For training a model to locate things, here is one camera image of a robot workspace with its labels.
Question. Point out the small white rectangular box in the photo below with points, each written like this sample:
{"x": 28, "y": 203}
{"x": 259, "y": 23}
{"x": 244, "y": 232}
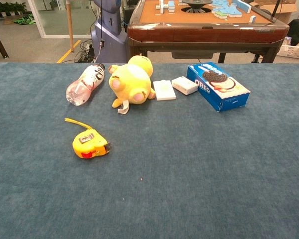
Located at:
{"x": 185, "y": 85}

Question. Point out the yellow plush toy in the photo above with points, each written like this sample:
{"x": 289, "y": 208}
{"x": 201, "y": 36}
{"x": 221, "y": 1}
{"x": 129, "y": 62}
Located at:
{"x": 129, "y": 82}

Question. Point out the clear plastic drink bottle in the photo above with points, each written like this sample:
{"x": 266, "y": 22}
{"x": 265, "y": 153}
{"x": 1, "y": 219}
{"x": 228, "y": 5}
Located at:
{"x": 86, "y": 83}

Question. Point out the yellow tape measure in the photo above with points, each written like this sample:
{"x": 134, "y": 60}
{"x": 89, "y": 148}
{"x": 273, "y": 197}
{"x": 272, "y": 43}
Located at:
{"x": 89, "y": 144}

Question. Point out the green potted plants row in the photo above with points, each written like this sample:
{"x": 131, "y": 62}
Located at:
{"x": 7, "y": 8}

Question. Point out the blue Oreo cookie box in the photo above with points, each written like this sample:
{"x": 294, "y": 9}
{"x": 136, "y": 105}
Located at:
{"x": 214, "y": 87}

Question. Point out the long mahjong tile row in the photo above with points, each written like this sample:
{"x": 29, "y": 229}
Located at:
{"x": 243, "y": 6}

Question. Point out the small mahjong tile stack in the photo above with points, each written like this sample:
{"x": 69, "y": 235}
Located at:
{"x": 167, "y": 7}

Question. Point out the green fabric bundle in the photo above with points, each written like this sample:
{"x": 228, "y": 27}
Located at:
{"x": 25, "y": 20}

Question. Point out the blue table cloth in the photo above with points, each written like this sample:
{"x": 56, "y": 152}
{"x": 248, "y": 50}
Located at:
{"x": 164, "y": 174}

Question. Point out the cardboard box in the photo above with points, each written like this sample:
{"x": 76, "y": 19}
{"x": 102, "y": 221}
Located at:
{"x": 285, "y": 7}

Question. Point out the white plastic basket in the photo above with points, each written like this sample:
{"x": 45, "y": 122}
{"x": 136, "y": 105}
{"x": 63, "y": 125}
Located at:
{"x": 292, "y": 51}

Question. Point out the single blue-white mahjong tile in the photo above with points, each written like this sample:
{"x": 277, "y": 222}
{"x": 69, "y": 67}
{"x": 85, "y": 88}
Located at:
{"x": 252, "y": 19}

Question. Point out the blue mahjong tile cluster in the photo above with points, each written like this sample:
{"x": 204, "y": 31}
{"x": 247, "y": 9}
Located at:
{"x": 224, "y": 10}

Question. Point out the black mahjong table centre dome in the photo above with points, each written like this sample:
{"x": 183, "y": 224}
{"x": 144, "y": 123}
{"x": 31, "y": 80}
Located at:
{"x": 196, "y": 3}

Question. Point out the wooden pole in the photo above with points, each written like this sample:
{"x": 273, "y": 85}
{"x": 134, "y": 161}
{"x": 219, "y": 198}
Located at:
{"x": 70, "y": 25}

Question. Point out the flat white square box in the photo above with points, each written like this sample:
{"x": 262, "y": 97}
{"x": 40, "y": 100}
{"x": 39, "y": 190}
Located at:
{"x": 164, "y": 90}

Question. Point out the brown mahjong table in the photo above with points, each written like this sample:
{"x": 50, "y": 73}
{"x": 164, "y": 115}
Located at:
{"x": 201, "y": 32}

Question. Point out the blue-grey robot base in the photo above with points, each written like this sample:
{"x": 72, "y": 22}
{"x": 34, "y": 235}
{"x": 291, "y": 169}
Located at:
{"x": 109, "y": 37}

